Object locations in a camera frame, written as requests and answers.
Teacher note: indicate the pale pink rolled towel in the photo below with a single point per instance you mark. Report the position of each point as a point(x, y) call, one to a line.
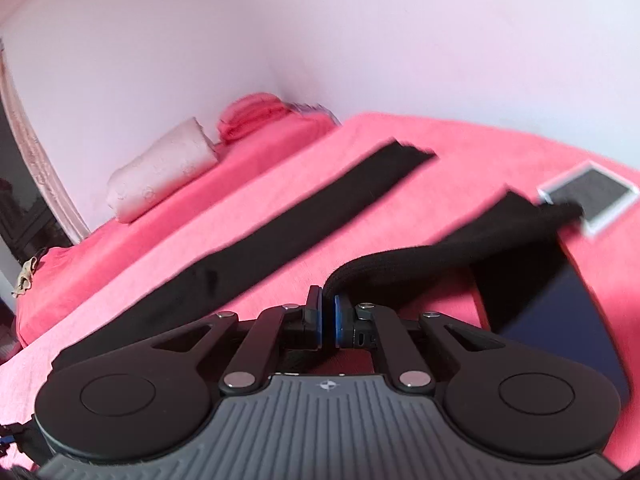
point(160, 170)

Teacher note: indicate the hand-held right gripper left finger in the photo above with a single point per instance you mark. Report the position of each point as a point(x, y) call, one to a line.
point(316, 317)

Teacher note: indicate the black pants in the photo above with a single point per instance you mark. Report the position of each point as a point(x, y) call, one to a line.
point(320, 220)

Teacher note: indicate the patterned pillow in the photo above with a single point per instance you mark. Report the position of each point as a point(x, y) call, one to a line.
point(312, 110)

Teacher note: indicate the small beige cloth scrap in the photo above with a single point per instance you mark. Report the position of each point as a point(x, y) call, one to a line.
point(26, 275)

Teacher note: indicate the pink bed sheet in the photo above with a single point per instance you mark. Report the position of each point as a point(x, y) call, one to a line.
point(210, 200)

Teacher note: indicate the dark wooden furniture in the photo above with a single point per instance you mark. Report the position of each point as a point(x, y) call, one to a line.
point(22, 210)

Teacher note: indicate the crumpled pink cloth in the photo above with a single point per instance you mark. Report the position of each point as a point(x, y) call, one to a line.
point(250, 115)

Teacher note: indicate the black tablet with white frame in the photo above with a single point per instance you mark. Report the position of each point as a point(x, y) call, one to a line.
point(592, 195)

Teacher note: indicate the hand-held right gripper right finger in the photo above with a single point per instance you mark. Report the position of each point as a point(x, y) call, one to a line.
point(341, 322)

